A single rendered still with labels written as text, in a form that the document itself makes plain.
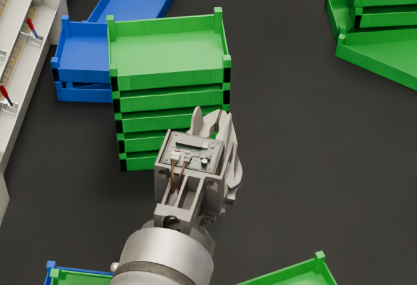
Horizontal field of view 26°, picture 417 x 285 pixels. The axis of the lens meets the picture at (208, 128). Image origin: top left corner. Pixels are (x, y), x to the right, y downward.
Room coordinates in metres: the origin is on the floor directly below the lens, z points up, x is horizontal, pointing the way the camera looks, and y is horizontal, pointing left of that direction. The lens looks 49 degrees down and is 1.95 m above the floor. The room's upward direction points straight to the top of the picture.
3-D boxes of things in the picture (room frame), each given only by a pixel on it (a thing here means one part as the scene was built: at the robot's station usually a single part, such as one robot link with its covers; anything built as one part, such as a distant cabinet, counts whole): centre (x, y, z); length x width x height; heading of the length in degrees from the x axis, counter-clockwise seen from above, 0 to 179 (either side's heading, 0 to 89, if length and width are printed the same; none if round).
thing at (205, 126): (0.67, 0.01, 1.20); 0.09 x 0.03 x 0.06; 166
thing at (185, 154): (0.56, 0.02, 1.21); 0.12 x 0.08 x 0.09; 166
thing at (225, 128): (0.66, -0.02, 1.20); 0.09 x 0.03 x 0.06; 166
